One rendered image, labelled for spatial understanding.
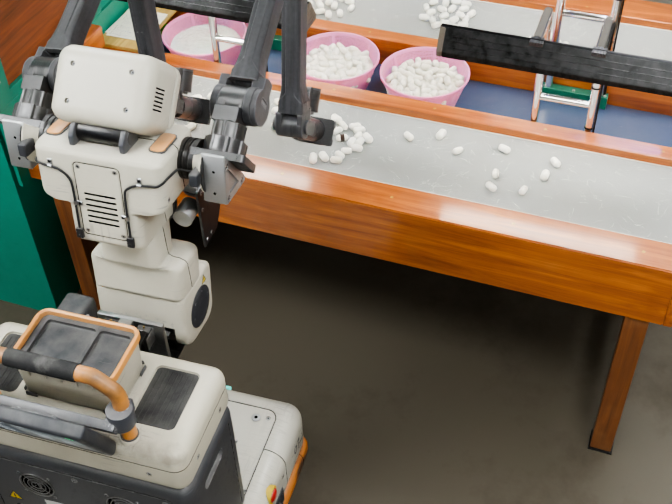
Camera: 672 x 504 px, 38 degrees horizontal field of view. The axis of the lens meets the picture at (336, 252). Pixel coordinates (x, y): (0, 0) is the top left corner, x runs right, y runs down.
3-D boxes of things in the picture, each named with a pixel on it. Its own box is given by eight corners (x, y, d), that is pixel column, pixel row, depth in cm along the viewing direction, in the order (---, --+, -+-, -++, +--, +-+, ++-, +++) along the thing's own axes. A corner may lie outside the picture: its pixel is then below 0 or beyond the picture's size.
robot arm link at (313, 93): (271, 129, 228) (305, 134, 226) (277, 80, 227) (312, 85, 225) (288, 133, 240) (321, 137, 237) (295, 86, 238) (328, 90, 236)
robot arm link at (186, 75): (141, 109, 243) (169, 112, 239) (145, 63, 242) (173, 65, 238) (169, 113, 254) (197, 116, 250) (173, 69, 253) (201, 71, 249)
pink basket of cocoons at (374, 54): (381, 105, 291) (382, 78, 284) (293, 108, 291) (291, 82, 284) (377, 56, 310) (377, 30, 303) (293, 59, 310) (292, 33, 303)
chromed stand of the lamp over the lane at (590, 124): (581, 194, 260) (610, 51, 228) (508, 179, 265) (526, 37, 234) (593, 152, 272) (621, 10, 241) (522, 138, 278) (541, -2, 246)
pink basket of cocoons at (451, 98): (455, 131, 281) (457, 104, 274) (367, 114, 288) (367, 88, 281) (477, 81, 298) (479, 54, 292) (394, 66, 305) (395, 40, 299)
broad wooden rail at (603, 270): (662, 326, 239) (678, 273, 226) (30, 178, 286) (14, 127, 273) (667, 292, 247) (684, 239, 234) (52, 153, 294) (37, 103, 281)
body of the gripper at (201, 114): (180, 94, 260) (167, 92, 253) (214, 101, 257) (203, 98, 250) (176, 118, 260) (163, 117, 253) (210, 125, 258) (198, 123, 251)
